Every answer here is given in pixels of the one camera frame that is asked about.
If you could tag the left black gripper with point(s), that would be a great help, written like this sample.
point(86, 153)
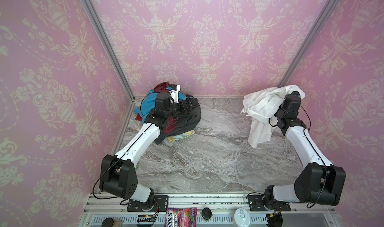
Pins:
point(188, 107)

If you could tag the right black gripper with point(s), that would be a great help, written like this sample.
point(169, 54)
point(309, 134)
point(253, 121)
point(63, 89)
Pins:
point(283, 111)

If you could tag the white cloth garment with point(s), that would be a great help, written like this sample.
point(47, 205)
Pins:
point(261, 107)

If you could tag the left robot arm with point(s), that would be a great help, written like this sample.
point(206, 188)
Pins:
point(118, 175)

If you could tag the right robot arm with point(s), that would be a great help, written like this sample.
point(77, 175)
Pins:
point(320, 182)

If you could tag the dark grey jeans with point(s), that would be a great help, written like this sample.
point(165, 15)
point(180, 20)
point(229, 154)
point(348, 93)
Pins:
point(185, 122)

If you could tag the maroon shirt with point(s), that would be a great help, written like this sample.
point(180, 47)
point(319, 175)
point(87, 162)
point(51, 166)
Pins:
point(162, 87)

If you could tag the teal blue shirt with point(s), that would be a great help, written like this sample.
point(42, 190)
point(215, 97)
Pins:
point(146, 105)

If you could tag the black round knob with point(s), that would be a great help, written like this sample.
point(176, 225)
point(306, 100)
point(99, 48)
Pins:
point(206, 214)

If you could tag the pink candy bag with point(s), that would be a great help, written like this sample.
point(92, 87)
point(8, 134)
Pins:
point(185, 217)

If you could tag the small electronics board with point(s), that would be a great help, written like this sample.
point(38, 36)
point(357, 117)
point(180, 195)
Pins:
point(146, 219)

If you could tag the brown bottle with black cap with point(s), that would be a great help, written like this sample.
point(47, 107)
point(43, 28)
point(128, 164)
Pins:
point(111, 222)

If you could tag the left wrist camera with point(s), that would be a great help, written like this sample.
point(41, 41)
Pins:
point(174, 90)

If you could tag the right corner aluminium post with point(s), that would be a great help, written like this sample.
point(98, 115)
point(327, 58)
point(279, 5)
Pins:
point(317, 26)

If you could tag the corner aluminium post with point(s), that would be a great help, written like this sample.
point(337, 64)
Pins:
point(102, 35)
point(317, 26)

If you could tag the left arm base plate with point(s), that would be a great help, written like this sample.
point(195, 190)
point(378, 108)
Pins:
point(155, 203)

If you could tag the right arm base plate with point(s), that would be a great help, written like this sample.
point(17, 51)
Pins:
point(259, 203)

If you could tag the front aluminium rail frame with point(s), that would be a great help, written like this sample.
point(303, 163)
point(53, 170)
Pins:
point(233, 209)

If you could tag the left corner aluminium post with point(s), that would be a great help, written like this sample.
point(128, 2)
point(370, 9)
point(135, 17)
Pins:
point(102, 35)

